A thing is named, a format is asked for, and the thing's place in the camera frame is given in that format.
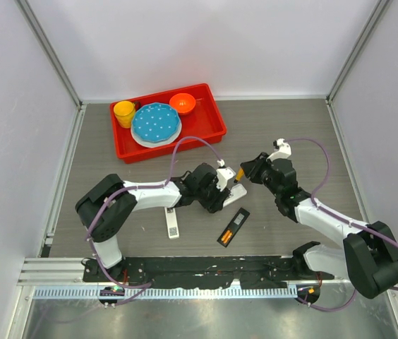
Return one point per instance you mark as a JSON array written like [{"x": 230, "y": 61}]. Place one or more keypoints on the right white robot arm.
[{"x": 367, "y": 254}]

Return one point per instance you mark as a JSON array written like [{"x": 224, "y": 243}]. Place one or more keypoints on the orange bowl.
[{"x": 183, "y": 103}]

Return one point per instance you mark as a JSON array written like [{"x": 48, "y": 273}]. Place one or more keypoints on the white slim remote control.
[{"x": 171, "y": 222}]

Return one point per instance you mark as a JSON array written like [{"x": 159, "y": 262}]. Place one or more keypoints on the blue dotted plate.
[{"x": 156, "y": 113}]

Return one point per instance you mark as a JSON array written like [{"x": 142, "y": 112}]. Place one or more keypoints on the white plate under blue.
[{"x": 152, "y": 135}]

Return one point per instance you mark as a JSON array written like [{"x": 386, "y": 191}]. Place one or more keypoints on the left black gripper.
[{"x": 216, "y": 204}]

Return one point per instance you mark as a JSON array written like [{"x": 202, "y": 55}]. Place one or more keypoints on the orange handled screwdriver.
[{"x": 239, "y": 176}]

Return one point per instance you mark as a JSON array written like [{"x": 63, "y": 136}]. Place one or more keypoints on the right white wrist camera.
[{"x": 282, "y": 150}]

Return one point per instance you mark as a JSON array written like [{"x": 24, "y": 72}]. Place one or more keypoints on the yellow mug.
[{"x": 124, "y": 111}]

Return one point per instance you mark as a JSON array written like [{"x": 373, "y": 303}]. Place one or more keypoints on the white slotted cable duct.
[{"x": 100, "y": 292}]

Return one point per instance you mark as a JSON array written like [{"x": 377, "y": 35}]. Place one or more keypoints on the red plastic tray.
[{"x": 204, "y": 122}]

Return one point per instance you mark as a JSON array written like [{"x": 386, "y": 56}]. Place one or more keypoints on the black open remote control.
[{"x": 234, "y": 225}]

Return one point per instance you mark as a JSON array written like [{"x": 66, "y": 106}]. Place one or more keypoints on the orange battery in black remote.
[{"x": 224, "y": 236}]

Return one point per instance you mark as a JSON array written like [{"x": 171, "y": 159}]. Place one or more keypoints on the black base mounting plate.
[{"x": 202, "y": 272}]

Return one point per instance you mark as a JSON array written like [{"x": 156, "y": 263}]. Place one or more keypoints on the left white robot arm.
[{"x": 106, "y": 207}]

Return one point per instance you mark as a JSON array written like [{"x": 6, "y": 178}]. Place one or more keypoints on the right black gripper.
[{"x": 252, "y": 168}]

